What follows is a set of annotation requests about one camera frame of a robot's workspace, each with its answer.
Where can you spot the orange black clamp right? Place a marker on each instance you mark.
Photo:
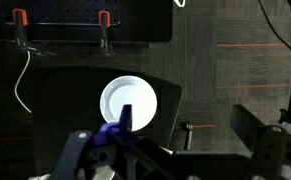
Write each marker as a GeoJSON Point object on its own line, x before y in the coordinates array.
{"type": "Point", "coordinates": [104, 22]}

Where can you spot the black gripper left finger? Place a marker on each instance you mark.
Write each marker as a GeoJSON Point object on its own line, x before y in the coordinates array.
{"type": "Point", "coordinates": [137, 157]}

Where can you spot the white round plate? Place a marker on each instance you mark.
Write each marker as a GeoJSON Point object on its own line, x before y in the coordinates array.
{"type": "Point", "coordinates": [129, 90]}

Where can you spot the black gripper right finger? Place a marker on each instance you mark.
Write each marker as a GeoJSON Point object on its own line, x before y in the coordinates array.
{"type": "Point", "coordinates": [267, 143]}

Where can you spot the orange black clamp left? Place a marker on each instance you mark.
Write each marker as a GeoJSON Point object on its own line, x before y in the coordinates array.
{"type": "Point", "coordinates": [20, 22]}

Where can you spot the black perforated breadboard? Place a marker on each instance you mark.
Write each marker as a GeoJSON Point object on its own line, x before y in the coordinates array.
{"type": "Point", "coordinates": [78, 20]}

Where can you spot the orange black clamp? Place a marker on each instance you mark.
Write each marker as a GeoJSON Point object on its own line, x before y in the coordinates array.
{"type": "Point", "coordinates": [20, 22]}
{"type": "Point", "coordinates": [104, 22]}

